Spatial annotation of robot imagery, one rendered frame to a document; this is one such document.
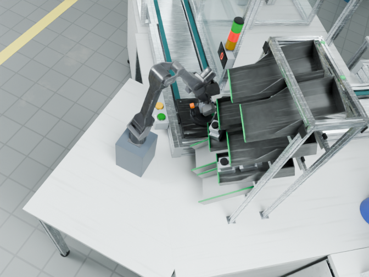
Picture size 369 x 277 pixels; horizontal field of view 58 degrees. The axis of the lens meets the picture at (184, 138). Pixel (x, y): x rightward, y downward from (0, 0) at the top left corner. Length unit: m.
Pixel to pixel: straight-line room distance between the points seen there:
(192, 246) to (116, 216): 0.36
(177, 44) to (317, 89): 1.22
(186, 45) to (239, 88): 1.05
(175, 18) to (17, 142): 1.51
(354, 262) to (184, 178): 0.88
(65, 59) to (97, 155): 1.76
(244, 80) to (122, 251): 0.87
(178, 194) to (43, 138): 1.48
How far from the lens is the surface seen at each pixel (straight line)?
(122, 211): 1.55
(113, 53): 3.33
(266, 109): 1.07
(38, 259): 2.44
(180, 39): 2.15
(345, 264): 1.79
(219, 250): 1.55
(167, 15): 2.31
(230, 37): 1.60
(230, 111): 1.25
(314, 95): 1.09
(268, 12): 2.69
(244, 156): 1.15
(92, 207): 1.56
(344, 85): 1.10
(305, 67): 1.15
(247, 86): 1.12
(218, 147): 1.35
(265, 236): 1.64
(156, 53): 1.98
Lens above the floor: 2.32
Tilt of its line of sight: 57 degrees down
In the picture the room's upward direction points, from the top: 16 degrees clockwise
